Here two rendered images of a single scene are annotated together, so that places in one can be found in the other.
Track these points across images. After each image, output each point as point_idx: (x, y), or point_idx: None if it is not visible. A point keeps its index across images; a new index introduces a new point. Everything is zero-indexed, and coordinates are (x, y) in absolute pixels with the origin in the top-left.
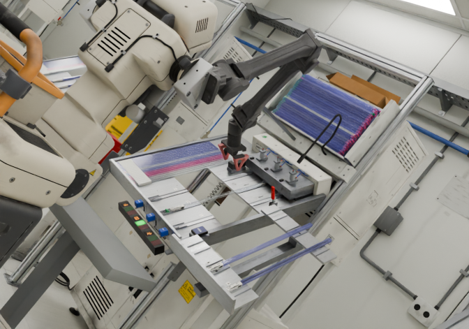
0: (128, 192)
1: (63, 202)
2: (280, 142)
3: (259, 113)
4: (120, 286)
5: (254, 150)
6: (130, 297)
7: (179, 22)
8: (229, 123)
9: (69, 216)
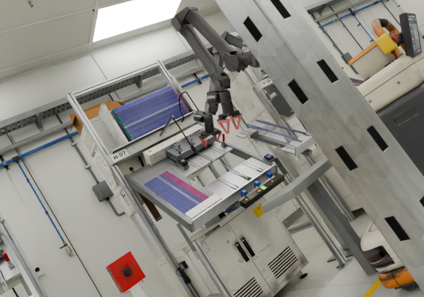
0: (221, 211)
1: None
2: (133, 159)
3: None
4: (243, 270)
5: (154, 163)
6: (253, 259)
7: None
8: (211, 118)
9: (324, 163)
